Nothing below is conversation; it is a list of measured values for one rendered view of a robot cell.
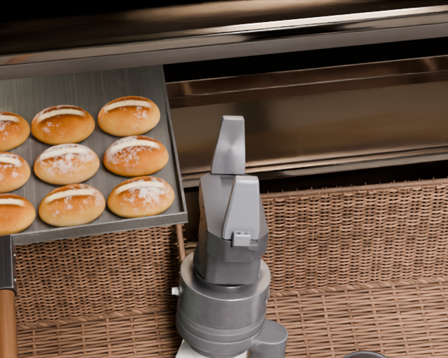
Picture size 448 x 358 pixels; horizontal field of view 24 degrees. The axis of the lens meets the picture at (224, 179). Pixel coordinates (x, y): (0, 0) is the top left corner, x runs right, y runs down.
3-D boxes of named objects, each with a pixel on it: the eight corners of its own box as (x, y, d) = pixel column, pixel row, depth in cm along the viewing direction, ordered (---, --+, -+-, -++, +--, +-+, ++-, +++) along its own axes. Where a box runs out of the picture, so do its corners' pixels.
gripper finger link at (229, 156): (216, 118, 96) (211, 175, 100) (250, 119, 97) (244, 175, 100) (215, 110, 98) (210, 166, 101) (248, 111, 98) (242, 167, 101)
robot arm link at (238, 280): (272, 169, 102) (259, 266, 108) (174, 167, 100) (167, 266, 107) (292, 243, 91) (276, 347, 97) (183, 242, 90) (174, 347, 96)
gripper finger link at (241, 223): (264, 176, 88) (257, 235, 92) (227, 175, 88) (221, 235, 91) (267, 186, 87) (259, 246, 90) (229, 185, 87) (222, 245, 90)
